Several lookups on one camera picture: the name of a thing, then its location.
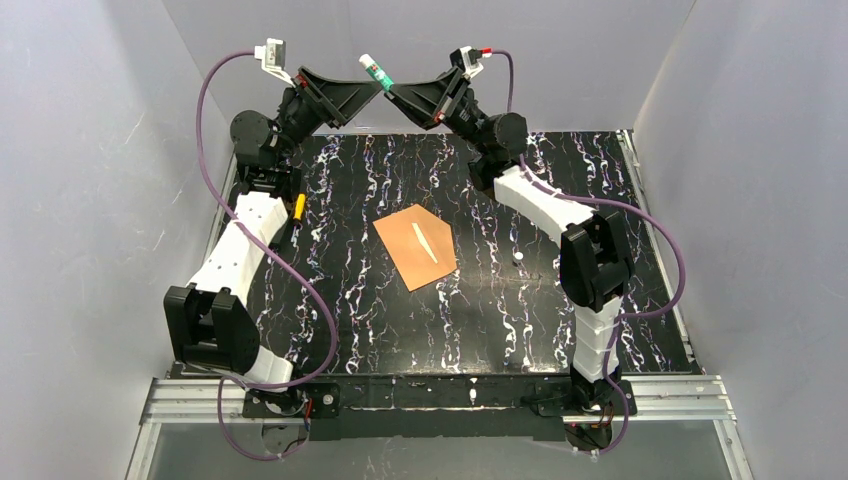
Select orange brown envelope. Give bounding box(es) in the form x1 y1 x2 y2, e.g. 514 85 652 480
373 204 458 292

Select green white glue stick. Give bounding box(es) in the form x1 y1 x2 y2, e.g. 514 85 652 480
358 54 394 92

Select aluminium rail frame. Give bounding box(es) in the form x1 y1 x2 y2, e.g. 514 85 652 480
127 374 752 479

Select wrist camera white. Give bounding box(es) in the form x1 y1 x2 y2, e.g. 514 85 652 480
254 38 294 87
449 46 492 80

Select purple cable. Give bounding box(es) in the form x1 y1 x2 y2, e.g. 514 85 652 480
490 48 688 458
195 51 339 462

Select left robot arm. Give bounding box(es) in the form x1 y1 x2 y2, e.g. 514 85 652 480
163 67 381 393

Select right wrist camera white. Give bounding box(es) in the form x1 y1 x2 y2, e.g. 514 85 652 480
449 46 492 80

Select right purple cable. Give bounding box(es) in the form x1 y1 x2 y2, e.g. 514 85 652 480
490 48 688 458

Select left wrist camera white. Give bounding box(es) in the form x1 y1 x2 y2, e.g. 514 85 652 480
254 38 294 87

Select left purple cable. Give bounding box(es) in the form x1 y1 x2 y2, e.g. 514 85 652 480
195 51 339 462

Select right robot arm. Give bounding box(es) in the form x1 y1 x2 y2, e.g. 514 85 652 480
385 67 634 410

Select beige letter paper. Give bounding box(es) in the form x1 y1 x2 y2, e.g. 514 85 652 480
412 222 438 264

